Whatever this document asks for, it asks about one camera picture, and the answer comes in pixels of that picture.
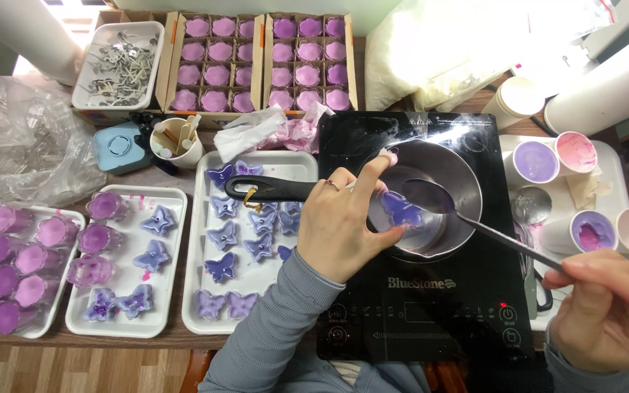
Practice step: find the white appliance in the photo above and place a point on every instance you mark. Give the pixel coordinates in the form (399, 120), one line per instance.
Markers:
(625, 27)

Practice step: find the speckled lilac butterfly candle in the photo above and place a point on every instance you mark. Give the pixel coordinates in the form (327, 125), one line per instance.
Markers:
(99, 305)

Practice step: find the white tray under paper cups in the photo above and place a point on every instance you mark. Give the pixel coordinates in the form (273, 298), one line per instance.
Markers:
(609, 180)

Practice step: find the set of pink flower candles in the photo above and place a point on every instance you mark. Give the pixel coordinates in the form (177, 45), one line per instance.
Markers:
(216, 52)
(309, 52)

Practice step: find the dark purple butterfly candle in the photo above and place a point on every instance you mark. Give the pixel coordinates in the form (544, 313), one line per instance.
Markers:
(402, 210)

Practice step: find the group of purple glass candles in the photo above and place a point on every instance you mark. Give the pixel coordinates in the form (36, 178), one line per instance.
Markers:
(14, 267)

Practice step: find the white tray under glass candles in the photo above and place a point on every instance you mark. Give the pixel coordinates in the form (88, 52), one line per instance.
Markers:
(58, 305)

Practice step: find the beige scrap of paper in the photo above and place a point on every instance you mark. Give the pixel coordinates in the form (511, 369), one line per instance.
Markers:
(585, 188)

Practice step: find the white plastic bag of wax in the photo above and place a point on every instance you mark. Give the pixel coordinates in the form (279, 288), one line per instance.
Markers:
(429, 54)

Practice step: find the white tray with pink stains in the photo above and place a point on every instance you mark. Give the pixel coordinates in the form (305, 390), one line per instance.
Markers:
(129, 278)

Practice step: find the person's right hand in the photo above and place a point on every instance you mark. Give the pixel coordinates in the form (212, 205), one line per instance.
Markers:
(615, 316)

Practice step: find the paper cup with lilac wax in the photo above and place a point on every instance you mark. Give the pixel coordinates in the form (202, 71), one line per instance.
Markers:
(535, 162)

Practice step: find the large white cylinder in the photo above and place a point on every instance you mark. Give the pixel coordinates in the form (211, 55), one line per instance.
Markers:
(604, 93)

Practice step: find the black induction cooker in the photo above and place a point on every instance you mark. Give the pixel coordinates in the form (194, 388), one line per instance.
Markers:
(445, 311)

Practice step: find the light blue square device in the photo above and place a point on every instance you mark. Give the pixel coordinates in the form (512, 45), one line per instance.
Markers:
(119, 147)

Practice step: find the group of purple butterfly candles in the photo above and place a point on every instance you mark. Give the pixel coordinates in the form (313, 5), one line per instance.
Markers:
(224, 237)

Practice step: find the long metal spoon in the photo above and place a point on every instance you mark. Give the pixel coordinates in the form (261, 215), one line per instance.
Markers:
(484, 226)

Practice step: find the small round metal bowl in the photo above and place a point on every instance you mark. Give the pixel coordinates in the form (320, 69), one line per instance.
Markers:
(531, 204)

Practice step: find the bundle of wooden sticks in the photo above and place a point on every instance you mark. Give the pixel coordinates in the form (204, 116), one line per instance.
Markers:
(186, 131)

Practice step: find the white crumpled tissue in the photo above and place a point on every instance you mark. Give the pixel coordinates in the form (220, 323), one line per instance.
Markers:
(243, 136)

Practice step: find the large white tray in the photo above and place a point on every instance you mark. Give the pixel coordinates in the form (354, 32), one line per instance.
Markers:
(249, 284)

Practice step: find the heap of metal-based candle wicks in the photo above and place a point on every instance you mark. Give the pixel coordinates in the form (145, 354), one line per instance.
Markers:
(120, 71)

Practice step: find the paper cup holding sticks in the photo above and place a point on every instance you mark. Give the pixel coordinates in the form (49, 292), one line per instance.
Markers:
(183, 155)

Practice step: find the pink-stained crumpled tissue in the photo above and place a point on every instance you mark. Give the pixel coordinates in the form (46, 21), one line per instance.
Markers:
(301, 134)

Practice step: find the paper cup with pink wax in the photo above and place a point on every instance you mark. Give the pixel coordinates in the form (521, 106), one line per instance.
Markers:
(575, 153)

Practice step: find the paper cup purple-pink wax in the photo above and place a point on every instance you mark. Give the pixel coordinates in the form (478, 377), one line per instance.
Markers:
(590, 232)

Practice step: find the person's grey-blue top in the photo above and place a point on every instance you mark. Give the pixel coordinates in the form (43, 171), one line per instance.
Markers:
(347, 376)

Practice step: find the person's left hand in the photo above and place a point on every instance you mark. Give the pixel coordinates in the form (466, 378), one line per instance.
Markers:
(331, 224)

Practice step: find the clear pink-speckled glass cup candle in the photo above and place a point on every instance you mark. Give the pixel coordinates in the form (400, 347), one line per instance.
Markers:
(89, 270)

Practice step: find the white pipe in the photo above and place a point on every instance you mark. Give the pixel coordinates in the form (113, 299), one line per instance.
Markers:
(25, 33)

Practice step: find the small black bottles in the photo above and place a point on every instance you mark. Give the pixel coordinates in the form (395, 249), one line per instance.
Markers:
(141, 124)

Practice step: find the cardboard box with dividers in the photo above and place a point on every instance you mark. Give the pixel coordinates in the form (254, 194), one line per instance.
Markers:
(320, 61)
(205, 61)

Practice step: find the white tray of wicks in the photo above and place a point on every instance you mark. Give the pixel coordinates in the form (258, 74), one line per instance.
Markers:
(88, 95)

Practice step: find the purple candle in glass cup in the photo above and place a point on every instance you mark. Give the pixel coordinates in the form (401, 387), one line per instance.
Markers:
(106, 206)
(99, 238)

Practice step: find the stack of white paper cups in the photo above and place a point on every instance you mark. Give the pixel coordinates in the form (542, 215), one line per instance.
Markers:
(514, 101)

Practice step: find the clear plastic bag of glasses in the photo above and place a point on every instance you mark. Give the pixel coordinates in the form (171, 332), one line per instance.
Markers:
(25, 142)

